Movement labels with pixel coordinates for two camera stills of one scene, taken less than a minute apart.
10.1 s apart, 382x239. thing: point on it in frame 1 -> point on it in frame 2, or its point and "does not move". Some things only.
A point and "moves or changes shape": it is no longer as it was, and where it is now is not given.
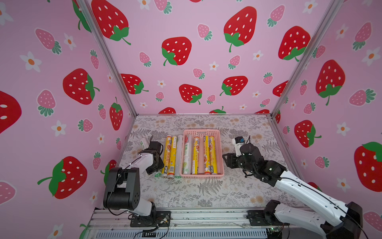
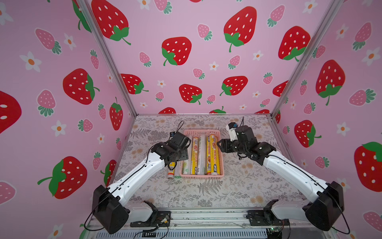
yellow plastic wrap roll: [207, 140] moves or changes shape
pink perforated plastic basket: [201, 133] does not move
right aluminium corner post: [331, 9] does not move
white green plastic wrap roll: [188, 154] does not move
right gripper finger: [230, 160] -> [225, 145]
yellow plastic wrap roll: [195, 162] does not move
